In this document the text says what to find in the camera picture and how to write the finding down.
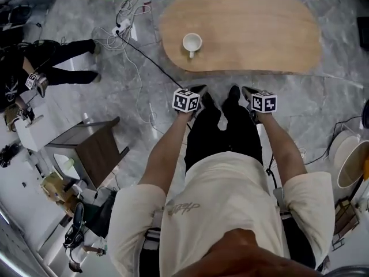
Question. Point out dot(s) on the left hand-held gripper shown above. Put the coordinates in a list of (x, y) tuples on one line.
[(186, 100)]

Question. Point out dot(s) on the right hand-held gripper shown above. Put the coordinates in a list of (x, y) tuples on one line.
[(263, 102)]

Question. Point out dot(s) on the person's left forearm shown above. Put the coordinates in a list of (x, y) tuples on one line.
[(168, 149)]

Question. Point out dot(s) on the person's right forearm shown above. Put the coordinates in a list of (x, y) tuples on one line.
[(281, 149)]

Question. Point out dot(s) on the wooden coffee table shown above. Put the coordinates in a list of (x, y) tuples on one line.
[(245, 30)]

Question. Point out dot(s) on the person's black left shoe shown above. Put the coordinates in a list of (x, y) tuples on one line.
[(208, 100)]

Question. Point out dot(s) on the person's black shoe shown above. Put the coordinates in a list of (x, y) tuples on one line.
[(233, 94), (208, 100)]

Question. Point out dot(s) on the person's black right shoe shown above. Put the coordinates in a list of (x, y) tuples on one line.
[(233, 94)]

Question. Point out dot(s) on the person's black trousers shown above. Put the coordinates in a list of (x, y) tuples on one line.
[(230, 134)]

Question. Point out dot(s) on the white cup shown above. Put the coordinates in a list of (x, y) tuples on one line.
[(191, 42)]

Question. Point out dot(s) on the white power strip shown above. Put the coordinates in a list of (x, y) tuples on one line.
[(120, 27)]

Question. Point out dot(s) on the dark wooden side table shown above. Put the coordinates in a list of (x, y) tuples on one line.
[(96, 151)]

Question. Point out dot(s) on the white round stool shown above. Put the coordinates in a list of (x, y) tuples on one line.
[(350, 160)]

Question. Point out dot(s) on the person's white t-shirt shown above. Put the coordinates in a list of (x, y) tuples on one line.
[(225, 200)]

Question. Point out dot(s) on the cardboard box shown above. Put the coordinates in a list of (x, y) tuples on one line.
[(56, 190)]

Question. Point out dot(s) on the white table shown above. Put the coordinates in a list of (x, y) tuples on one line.
[(30, 131)]

